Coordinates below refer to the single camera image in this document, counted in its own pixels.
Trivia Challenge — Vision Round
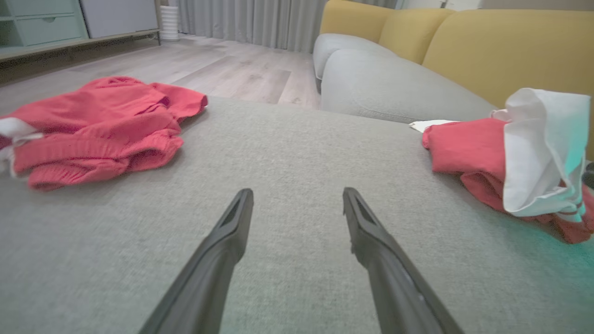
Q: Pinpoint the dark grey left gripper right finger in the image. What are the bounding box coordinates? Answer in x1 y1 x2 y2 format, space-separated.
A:
342 187 465 334

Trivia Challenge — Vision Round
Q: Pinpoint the yellow sofa back cushion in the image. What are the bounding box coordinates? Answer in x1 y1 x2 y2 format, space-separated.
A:
319 0 396 43
421 9 594 161
378 8 455 64

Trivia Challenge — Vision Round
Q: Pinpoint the red garment with white sleeves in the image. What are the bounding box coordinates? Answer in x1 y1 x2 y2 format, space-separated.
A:
408 88 594 244

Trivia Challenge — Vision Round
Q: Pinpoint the crumpled red knit garment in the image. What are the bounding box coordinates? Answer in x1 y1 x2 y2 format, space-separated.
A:
0 76 208 192

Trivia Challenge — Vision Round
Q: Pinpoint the grey sofa seat cushion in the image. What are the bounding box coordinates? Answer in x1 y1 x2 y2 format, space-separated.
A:
313 33 398 92
320 48 499 124

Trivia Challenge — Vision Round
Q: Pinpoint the grey pleated curtain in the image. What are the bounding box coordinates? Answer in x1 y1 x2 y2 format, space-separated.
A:
178 0 404 53

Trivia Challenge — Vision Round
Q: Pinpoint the low TV cabinet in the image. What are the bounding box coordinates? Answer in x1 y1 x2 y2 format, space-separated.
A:
0 0 161 62

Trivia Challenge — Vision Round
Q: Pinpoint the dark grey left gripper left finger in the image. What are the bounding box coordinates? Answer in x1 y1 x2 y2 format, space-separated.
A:
138 188 255 334

